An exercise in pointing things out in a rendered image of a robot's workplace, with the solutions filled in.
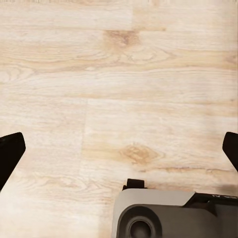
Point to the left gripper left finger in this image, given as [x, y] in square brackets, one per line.
[12, 148]

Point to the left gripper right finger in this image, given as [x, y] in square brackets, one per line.
[230, 148]

